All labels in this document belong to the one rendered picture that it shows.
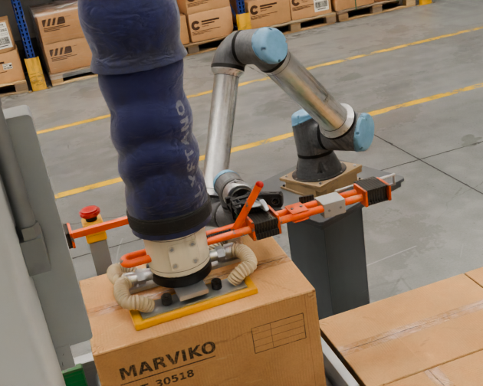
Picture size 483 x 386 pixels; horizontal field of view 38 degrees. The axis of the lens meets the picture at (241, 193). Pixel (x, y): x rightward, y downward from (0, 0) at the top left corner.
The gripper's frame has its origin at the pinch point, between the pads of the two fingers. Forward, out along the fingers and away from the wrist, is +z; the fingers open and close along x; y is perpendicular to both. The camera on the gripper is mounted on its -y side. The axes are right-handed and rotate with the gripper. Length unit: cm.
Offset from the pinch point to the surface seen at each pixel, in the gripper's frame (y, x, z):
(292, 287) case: 1.2, -12.9, 16.7
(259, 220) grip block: 3.6, 1.8, 2.1
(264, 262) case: 3.2, -12.7, -0.3
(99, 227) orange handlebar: 46, 0, -24
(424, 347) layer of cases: -42, -53, 9
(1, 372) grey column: 63, 47, 110
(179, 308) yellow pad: 31.9, -11.2, 13.3
